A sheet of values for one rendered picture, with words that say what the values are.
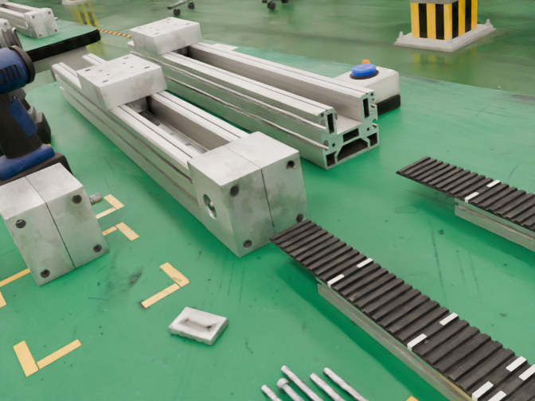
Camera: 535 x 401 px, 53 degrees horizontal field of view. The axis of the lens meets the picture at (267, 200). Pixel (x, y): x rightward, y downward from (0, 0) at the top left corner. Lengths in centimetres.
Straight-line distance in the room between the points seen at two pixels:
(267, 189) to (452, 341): 26
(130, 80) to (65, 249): 36
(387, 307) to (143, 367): 22
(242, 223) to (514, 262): 28
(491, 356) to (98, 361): 34
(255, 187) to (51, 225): 24
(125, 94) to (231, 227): 41
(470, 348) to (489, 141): 42
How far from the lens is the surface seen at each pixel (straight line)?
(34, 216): 64
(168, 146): 71
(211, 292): 57
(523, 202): 59
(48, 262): 67
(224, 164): 60
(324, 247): 53
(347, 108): 78
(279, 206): 60
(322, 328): 50
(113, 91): 92
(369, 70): 89
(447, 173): 65
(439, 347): 43
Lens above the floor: 113
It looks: 30 degrees down
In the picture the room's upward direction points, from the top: 12 degrees counter-clockwise
